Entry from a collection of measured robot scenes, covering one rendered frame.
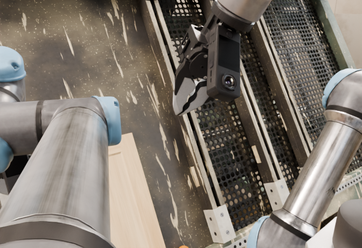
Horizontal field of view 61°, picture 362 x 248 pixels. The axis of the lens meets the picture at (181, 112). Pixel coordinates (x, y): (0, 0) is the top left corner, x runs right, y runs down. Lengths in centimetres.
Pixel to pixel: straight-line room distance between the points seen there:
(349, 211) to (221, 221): 91
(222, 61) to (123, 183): 75
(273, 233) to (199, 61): 44
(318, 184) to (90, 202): 62
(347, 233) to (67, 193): 24
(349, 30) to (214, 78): 393
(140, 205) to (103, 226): 92
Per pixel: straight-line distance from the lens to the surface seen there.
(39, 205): 20
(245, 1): 47
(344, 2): 438
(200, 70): 51
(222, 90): 44
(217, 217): 121
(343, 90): 81
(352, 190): 182
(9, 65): 52
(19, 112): 46
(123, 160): 112
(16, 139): 46
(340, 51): 214
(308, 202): 77
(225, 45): 48
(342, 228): 33
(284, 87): 162
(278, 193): 141
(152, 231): 115
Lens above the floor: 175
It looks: 20 degrees down
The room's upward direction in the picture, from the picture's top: straight up
